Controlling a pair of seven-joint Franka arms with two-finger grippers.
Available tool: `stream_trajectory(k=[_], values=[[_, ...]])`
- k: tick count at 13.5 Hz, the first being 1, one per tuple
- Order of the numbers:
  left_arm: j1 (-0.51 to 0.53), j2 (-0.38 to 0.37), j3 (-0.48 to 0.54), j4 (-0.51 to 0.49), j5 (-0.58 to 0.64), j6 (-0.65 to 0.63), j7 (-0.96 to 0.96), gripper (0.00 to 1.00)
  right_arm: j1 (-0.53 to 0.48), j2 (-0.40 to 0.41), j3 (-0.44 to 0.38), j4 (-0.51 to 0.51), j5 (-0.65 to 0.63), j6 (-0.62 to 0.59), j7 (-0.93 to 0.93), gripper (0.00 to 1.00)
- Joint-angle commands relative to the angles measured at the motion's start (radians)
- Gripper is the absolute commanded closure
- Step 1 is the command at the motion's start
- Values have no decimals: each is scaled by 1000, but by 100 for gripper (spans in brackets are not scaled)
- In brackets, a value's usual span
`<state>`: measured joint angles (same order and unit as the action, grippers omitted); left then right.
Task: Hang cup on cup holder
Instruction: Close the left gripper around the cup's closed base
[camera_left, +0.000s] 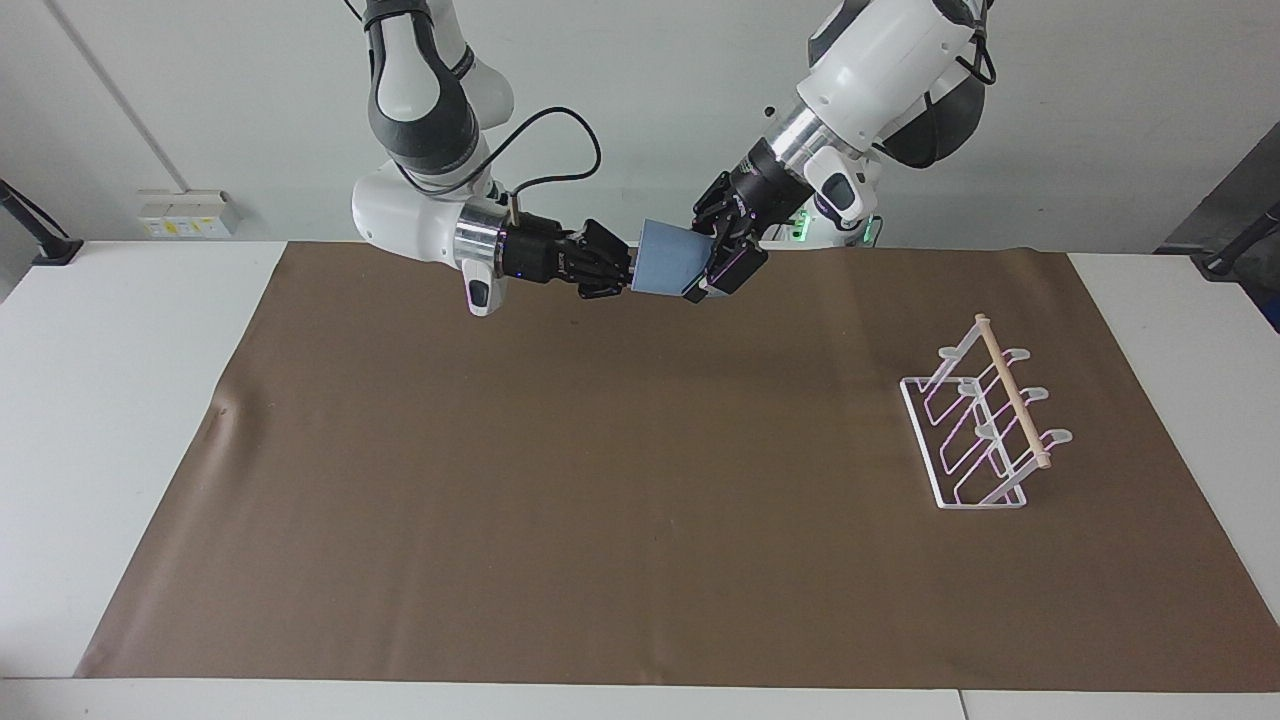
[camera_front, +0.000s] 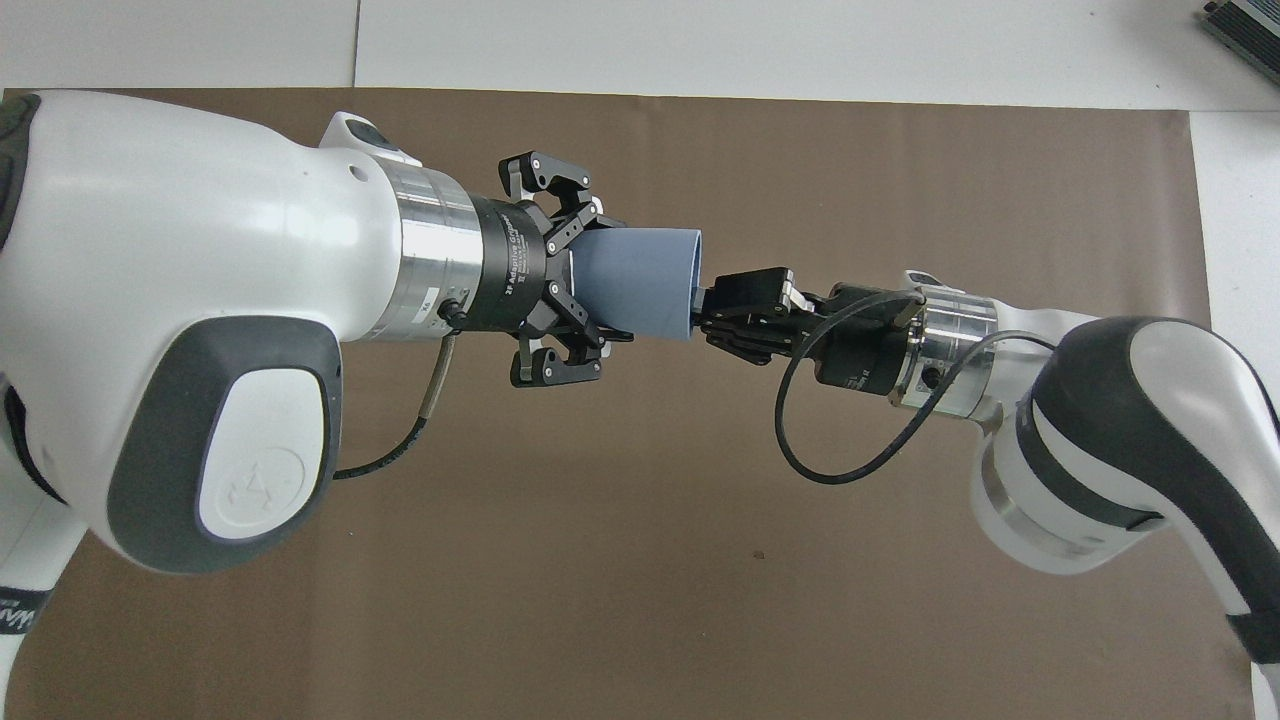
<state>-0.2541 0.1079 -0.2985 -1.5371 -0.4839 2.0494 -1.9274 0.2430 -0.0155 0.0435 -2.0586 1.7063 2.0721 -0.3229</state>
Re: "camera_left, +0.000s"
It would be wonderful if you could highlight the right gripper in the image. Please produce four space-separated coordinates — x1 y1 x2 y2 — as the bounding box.
499 213 635 302

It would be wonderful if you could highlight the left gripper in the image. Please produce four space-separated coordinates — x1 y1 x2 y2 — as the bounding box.
682 138 803 304

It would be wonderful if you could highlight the black stand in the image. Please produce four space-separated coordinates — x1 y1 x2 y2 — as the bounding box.
0 179 84 267
1194 200 1280 282

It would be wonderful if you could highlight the black cable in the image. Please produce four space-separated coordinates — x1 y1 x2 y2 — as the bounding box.
925 0 999 101
398 106 604 227

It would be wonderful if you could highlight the white wire cup holder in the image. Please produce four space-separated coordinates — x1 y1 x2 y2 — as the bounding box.
899 313 1074 512

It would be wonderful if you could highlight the white wall socket box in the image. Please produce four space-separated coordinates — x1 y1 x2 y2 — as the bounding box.
137 189 242 240

